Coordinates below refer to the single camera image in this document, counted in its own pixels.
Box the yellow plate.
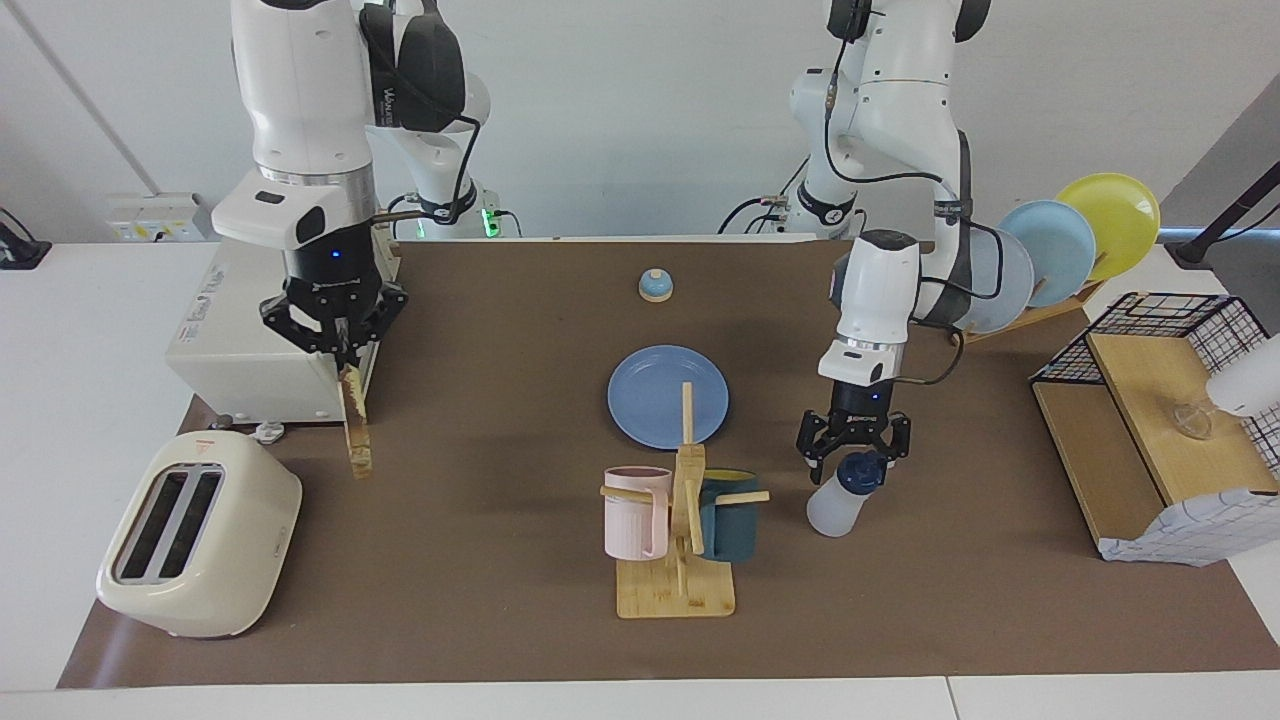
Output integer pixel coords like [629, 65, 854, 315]
[1055, 173, 1162, 283]

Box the small clear glass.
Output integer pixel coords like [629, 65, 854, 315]
[1165, 400, 1216, 441]

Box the wooden mug tree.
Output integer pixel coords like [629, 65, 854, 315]
[600, 382, 771, 620]

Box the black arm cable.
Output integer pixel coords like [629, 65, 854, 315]
[372, 100, 483, 223]
[820, 0, 1004, 386]

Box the dark teal mug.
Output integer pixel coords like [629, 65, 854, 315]
[697, 469, 760, 562]

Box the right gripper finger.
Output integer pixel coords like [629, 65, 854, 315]
[262, 285, 346, 366]
[350, 285, 409, 366]

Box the toasted bread slice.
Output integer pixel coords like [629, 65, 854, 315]
[338, 362, 373, 479]

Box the white grid-pattern cloth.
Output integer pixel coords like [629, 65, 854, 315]
[1097, 487, 1280, 568]

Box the light blue plate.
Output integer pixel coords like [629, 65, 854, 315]
[998, 200, 1098, 309]

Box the brown table mat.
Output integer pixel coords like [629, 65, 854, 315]
[57, 240, 1280, 689]

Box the white toaster oven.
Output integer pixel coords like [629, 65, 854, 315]
[165, 225, 403, 425]

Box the blue round plate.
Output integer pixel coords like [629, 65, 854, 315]
[607, 345, 730, 450]

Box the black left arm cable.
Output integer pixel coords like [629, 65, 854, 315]
[820, 0, 1004, 386]

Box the black base cable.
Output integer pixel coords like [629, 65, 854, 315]
[718, 160, 809, 236]

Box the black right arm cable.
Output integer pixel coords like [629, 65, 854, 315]
[372, 100, 483, 223]

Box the wooden stepped shelf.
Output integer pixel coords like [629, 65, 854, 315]
[1032, 332, 1280, 549]

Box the translucent squeeze bottle blue cap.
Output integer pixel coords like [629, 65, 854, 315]
[806, 450, 889, 538]

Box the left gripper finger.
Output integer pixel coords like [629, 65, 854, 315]
[797, 410, 849, 486]
[870, 412, 913, 466]

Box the grey-blue plate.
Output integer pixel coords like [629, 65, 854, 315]
[955, 228, 1036, 334]

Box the black wire basket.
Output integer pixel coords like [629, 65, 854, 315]
[1030, 292, 1280, 481]

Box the black camera stand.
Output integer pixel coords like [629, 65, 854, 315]
[1160, 160, 1280, 269]

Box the white wall socket box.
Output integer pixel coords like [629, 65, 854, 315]
[105, 192, 216, 243]

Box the pink ribbed mug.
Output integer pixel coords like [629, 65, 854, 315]
[603, 466, 673, 562]

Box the cream two-slot toaster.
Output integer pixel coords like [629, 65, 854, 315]
[96, 415, 303, 639]

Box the white cylindrical object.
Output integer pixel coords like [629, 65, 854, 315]
[1205, 335, 1280, 418]

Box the wooden plate rack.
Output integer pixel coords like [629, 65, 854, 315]
[950, 280, 1106, 347]

